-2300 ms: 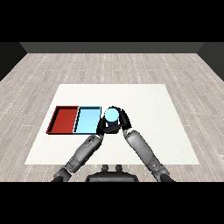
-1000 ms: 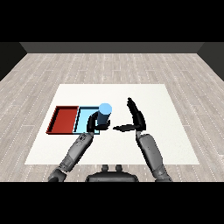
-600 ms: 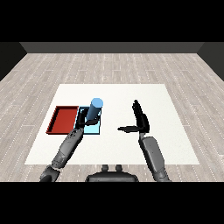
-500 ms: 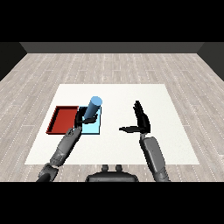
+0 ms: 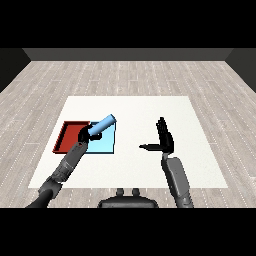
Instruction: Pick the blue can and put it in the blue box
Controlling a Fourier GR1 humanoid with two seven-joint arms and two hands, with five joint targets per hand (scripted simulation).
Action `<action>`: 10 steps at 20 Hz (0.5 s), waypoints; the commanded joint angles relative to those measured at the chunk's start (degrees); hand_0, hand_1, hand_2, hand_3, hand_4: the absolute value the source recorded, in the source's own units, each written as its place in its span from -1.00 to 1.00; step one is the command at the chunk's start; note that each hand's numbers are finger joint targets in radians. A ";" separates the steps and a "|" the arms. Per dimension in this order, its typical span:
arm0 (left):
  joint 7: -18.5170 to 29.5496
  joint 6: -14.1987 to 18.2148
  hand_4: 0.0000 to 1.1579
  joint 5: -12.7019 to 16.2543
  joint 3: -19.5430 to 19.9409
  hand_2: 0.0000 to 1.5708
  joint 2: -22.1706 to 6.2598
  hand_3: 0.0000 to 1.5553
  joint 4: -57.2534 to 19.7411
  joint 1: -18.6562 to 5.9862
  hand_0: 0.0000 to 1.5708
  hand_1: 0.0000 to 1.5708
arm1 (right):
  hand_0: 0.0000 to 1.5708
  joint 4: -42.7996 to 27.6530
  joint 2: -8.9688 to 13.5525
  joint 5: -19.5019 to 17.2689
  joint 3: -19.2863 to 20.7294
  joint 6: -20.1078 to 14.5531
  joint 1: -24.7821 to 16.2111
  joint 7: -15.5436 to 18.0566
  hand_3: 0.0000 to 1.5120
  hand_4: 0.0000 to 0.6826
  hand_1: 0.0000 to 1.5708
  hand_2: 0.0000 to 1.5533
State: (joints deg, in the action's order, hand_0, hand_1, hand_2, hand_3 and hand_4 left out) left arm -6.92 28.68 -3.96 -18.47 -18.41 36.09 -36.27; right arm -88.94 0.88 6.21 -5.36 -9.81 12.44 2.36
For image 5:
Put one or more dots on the light blue can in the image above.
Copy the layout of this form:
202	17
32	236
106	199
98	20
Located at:
102	124

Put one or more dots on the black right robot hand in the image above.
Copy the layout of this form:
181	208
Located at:
165	140

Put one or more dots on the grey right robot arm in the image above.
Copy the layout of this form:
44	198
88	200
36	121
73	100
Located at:
177	178

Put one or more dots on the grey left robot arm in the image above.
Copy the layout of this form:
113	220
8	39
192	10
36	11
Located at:
61	171

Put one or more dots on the dark grey robot body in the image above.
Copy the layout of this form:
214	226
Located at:
128	201

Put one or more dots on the red shallow open box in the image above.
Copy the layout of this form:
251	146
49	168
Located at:
70	137

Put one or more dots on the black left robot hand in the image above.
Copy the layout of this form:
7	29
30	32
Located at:
83	134

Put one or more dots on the light blue shallow open box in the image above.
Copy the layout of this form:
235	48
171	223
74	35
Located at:
101	144

